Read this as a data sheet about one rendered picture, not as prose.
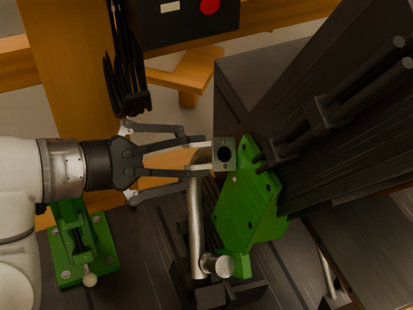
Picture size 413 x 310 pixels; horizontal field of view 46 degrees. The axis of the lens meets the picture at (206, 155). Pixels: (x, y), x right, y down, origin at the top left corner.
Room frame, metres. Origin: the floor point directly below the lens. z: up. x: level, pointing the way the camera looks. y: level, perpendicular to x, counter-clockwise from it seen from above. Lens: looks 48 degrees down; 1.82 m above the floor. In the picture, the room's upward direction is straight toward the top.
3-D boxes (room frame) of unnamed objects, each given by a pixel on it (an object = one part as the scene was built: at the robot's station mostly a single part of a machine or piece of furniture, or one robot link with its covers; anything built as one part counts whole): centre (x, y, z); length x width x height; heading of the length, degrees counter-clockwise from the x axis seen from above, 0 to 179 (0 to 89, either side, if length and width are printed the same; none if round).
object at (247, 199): (0.48, -0.09, 1.17); 0.13 x 0.12 x 0.20; 111
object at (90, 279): (0.46, 0.23, 0.96); 0.06 x 0.03 x 0.06; 21
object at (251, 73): (0.73, -0.18, 1.07); 0.30 x 0.18 x 0.34; 111
